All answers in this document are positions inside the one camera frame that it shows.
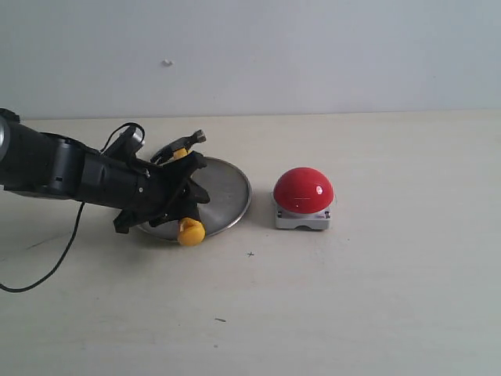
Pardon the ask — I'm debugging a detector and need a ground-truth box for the round steel plate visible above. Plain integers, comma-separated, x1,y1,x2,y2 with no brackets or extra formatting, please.
138,157,252,243

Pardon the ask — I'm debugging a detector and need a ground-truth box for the red dome push button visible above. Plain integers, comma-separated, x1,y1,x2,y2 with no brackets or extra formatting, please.
272,167,336,231

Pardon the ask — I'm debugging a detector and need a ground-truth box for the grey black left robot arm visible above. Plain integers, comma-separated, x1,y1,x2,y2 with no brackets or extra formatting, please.
1,109,210,233

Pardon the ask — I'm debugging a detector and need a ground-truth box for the yellow black claw hammer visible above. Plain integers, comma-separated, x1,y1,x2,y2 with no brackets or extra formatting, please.
150,129,207,246

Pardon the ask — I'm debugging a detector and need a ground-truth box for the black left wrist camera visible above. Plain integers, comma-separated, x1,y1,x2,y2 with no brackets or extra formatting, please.
103,126,144,162

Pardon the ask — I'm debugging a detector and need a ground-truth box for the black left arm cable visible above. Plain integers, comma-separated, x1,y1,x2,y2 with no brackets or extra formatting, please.
0,121,146,292

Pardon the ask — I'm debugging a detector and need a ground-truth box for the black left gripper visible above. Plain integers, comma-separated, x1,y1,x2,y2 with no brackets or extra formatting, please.
80,152,211,233

